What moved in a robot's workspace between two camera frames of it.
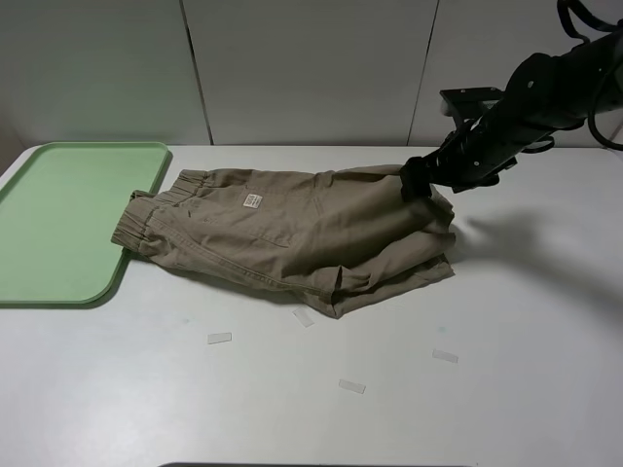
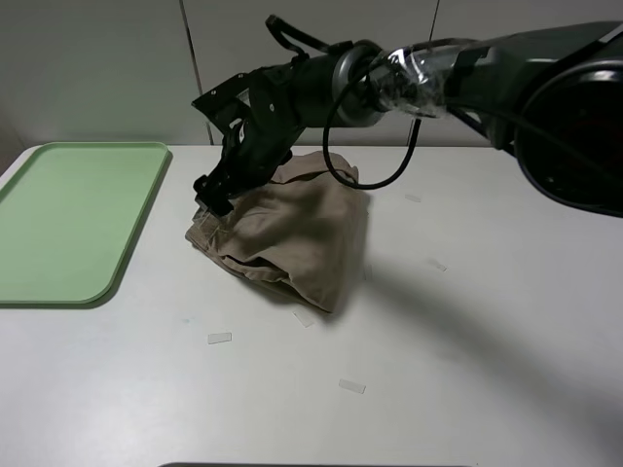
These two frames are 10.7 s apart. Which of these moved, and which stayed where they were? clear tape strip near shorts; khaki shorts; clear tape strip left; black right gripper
Moved: khaki shorts; black right gripper
Stayed: clear tape strip near shorts; clear tape strip left
